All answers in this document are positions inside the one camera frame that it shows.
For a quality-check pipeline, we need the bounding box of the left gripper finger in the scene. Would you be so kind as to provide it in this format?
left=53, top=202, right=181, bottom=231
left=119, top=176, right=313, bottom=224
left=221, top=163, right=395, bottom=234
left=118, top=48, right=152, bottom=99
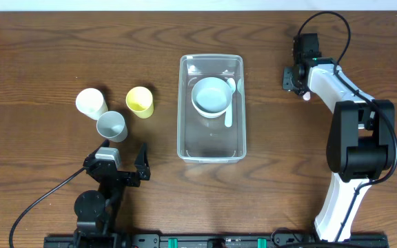
left=134, top=143, right=150, bottom=172
left=97, top=139, right=110, bottom=150

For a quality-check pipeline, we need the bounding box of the white bowl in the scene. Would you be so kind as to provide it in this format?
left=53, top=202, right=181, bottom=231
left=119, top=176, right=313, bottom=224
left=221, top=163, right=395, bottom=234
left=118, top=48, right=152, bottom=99
left=193, top=104, right=232, bottom=118

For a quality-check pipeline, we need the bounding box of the grey bowl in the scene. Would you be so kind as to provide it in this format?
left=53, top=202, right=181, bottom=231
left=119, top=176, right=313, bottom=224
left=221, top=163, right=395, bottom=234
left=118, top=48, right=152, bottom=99
left=191, top=77, right=231, bottom=113

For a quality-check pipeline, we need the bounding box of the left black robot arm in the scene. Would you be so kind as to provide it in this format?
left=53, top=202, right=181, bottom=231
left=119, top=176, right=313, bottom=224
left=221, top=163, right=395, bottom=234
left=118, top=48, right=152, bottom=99
left=74, top=140, right=151, bottom=247

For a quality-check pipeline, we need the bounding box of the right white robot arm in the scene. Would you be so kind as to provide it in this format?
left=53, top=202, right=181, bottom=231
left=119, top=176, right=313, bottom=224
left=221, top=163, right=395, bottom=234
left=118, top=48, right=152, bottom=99
left=283, top=50, right=396, bottom=242

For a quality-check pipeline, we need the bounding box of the clear plastic container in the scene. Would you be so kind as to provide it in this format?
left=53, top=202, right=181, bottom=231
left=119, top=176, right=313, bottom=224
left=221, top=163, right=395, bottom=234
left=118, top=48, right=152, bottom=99
left=177, top=54, right=247, bottom=163

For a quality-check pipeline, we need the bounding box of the grey cup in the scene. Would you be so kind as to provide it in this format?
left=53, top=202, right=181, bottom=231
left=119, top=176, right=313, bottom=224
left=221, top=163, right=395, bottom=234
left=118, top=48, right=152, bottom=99
left=96, top=111, right=128, bottom=143

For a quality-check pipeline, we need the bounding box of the white cup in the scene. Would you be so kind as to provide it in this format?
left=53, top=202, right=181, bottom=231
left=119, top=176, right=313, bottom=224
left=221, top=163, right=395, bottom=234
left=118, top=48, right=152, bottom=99
left=75, top=88, right=108, bottom=121

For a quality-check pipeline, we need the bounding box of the yellow cup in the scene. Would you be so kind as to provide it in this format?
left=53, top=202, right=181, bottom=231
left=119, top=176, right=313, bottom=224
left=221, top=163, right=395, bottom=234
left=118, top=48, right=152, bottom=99
left=125, top=86, right=154, bottom=118

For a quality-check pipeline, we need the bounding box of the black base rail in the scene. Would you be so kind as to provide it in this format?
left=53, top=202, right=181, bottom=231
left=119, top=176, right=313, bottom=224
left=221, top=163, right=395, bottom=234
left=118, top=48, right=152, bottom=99
left=43, top=233, right=389, bottom=248

